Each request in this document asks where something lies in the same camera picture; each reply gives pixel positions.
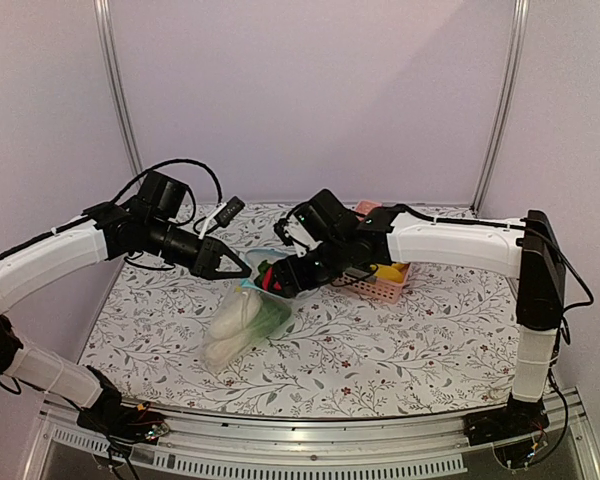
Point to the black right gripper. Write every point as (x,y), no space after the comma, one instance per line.
(286,272)

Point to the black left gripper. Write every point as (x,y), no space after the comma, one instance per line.
(210,253)

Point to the red toy fruit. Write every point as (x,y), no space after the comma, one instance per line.
(269,282)

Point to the green toy leaf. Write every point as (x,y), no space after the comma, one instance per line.
(265,267)

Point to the toy bok choy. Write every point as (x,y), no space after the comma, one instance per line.
(271,315)

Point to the clear zip top bag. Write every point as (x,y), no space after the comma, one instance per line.
(253,257)

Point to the white toy radish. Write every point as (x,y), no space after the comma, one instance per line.
(228,335)

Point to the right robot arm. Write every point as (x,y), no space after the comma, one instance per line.
(330,239)

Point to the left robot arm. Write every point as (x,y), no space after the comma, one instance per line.
(128,224)

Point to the pink perforated plastic basket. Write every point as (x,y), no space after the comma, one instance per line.
(366,284)

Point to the toy banana bunch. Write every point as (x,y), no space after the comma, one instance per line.
(395,272)

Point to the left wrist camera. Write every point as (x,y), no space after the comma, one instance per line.
(220,217)

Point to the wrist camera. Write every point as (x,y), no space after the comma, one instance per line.
(220,217)
(291,232)

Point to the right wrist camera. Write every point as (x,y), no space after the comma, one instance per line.
(291,232)

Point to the front aluminium rail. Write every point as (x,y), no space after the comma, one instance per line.
(203,445)

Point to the aluminium left frame post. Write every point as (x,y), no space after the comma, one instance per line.
(114,77)

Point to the aluminium frame post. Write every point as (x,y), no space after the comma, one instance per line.
(505,100)
(114,77)

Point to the aluminium right frame post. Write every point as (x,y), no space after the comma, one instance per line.
(505,100)

